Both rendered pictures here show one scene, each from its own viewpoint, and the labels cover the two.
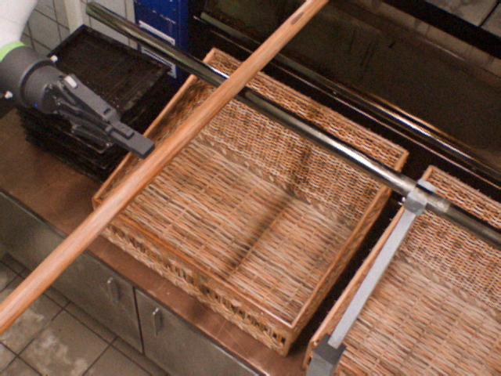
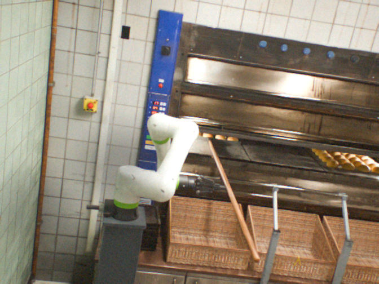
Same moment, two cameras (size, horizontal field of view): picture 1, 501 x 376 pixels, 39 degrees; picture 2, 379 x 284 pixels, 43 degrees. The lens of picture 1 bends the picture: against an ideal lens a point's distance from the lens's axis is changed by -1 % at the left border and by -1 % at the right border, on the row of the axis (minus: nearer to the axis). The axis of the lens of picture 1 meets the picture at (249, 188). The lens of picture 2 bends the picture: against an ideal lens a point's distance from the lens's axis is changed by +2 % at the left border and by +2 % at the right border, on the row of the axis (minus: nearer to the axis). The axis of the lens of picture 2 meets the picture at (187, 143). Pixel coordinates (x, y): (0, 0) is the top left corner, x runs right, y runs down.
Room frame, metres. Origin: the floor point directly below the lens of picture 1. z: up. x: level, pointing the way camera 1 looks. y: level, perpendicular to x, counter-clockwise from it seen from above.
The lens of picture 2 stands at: (-1.29, 2.03, 2.28)
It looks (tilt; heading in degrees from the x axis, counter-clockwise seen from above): 17 degrees down; 323
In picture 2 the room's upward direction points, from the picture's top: 10 degrees clockwise
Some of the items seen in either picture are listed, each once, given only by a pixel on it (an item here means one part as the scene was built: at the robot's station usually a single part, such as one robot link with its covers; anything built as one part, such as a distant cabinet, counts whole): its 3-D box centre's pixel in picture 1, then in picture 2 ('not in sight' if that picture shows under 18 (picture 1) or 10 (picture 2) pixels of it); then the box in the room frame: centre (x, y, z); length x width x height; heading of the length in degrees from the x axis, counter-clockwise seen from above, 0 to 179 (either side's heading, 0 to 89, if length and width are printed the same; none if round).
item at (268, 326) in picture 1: (247, 193); (206, 230); (0.96, 0.00, 0.72); 0.56 x 0.49 x 0.28; 60
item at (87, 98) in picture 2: not in sight; (91, 103); (1.63, 0.68, 1.46); 0.10 x 0.07 x 0.10; 59
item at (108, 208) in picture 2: not in sight; (114, 207); (0.56, 0.99, 1.23); 0.26 x 0.15 x 0.06; 64
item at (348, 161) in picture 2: not in sight; (343, 155); (0.98, -1.36, 1.21); 0.61 x 0.48 x 0.06; 149
